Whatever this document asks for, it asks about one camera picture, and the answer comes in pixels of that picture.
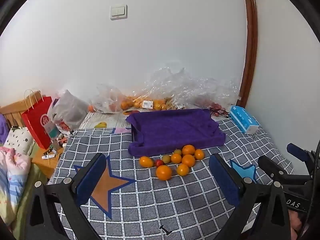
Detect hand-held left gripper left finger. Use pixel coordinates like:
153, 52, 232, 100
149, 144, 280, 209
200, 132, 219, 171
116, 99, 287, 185
25, 152, 108, 240

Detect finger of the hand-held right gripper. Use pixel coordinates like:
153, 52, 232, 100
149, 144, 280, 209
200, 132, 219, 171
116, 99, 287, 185
257, 155, 313, 181
287, 143, 316, 163

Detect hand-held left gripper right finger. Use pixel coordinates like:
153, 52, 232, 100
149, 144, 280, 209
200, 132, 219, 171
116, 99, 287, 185
209, 152, 292, 240

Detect oval orange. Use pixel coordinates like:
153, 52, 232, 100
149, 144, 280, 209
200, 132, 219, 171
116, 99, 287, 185
139, 156, 154, 168

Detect large orange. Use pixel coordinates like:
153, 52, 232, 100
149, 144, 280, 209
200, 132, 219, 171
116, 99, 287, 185
156, 165, 173, 181

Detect purple towel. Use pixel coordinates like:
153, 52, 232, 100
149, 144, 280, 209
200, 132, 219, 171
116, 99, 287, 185
125, 108, 227, 157

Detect bagged red fruits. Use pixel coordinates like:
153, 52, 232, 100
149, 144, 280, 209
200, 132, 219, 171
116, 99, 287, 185
209, 100, 230, 117

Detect wooden nightstand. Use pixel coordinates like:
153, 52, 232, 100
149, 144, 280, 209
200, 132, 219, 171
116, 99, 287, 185
31, 145, 66, 180

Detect small white bottles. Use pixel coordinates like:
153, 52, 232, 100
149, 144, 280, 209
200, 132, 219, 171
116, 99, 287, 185
42, 147, 58, 159

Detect blue tissue box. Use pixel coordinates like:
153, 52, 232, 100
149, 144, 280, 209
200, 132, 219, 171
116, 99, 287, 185
229, 106, 260, 135

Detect printed newspaper sheet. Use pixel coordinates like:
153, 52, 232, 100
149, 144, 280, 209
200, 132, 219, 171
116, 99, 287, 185
80, 109, 133, 130

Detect grey plaid star blanket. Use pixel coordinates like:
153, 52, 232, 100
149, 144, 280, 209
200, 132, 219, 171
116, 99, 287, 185
50, 116, 296, 240

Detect green bed sheet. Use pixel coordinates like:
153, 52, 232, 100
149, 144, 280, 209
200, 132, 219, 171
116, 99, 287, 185
11, 162, 48, 238

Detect grey-white plastic bag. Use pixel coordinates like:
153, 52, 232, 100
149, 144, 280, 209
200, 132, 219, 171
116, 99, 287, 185
47, 89, 88, 133

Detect red paper bag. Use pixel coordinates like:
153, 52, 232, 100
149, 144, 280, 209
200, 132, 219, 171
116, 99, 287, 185
21, 89, 54, 150

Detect pink patterned bedding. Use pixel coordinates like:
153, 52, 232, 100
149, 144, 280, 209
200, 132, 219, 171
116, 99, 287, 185
0, 147, 32, 226

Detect clear plastic bag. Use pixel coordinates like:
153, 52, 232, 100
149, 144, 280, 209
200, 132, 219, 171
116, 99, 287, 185
91, 84, 125, 113

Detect white dotted pillow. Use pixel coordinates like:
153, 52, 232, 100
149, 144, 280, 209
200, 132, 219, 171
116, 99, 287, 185
4, 127, 36, 155

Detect pile of bagged oranges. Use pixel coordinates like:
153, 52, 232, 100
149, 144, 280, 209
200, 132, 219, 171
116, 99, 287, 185
120, 95, 168, 111

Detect crumpled clear plastic bags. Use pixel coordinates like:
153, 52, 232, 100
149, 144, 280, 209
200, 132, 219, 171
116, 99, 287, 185
144, 60, 241, 111

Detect purple cloth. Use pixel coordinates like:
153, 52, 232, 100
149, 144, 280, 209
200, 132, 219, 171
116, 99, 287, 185
0, 114, 10, 144

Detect wooden headboard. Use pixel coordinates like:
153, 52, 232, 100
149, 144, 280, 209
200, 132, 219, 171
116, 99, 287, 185
0, 91, 43, 130

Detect brown wooden door frame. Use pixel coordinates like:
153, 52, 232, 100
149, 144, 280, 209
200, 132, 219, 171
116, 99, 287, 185
239, 0, 258, 108

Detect white light switch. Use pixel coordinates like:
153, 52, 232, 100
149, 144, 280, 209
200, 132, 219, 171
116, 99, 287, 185
110, 4, 128, 20

